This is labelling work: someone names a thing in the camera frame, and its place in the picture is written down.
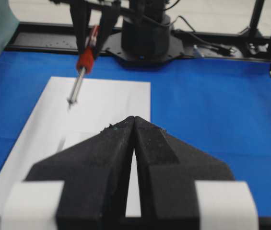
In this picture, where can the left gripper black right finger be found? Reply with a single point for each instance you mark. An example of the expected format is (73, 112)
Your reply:
(167, 171)

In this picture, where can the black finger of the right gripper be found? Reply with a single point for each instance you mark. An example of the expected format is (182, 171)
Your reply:
(108, 20)
(80, 15)

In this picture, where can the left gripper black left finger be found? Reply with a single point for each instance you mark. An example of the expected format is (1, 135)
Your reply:
(96, 176)

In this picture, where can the red handled soldering iron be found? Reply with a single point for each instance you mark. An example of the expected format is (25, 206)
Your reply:
(85, 62)

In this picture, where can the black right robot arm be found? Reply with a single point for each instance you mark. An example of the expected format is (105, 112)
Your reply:
(136, 15)

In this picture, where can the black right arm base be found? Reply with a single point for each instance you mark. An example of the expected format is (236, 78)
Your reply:
(145, 45)

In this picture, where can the large white base board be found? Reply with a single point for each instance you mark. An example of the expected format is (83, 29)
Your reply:
(54, 126)

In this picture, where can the black aluminium frame rail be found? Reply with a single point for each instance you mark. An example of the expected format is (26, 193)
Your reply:
(249, 45)

